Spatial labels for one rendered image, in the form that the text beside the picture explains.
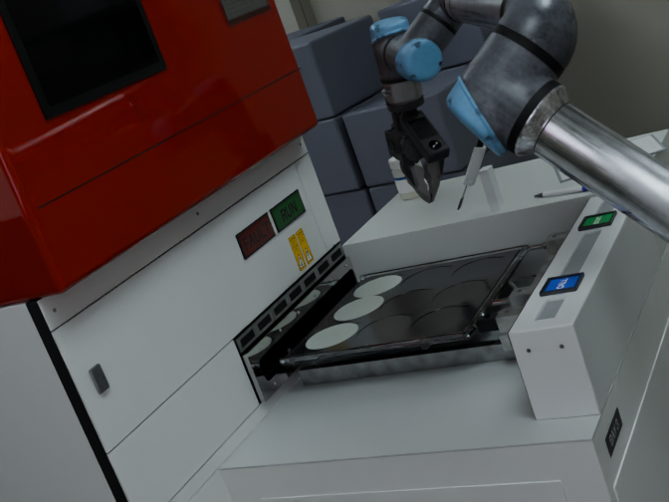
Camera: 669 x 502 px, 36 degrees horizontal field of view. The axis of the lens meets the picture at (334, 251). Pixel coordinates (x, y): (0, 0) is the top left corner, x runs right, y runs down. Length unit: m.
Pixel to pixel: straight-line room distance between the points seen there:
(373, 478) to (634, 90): 3.00
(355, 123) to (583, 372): 2.36
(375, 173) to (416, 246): 1.66
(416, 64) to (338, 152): 1.96
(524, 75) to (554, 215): 0.56
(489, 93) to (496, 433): 0.48
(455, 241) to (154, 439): 0.76
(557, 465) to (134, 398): 0.62
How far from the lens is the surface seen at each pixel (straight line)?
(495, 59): 1.46
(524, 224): 1.98
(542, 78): 1.46
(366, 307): 1.92
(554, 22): 1.47
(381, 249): 2.10
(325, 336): 1.85
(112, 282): 1.57
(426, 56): 1.81
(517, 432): 1.48
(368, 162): 3.70
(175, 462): 1.63
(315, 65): 3.69
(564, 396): 1.46
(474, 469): 1.50
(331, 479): 1.61
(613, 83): 4.37
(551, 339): 1.42
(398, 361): 1.78
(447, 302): 1.80
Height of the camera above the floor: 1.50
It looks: 15 degrees down
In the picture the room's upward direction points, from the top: 20 degrees counter-clockwise
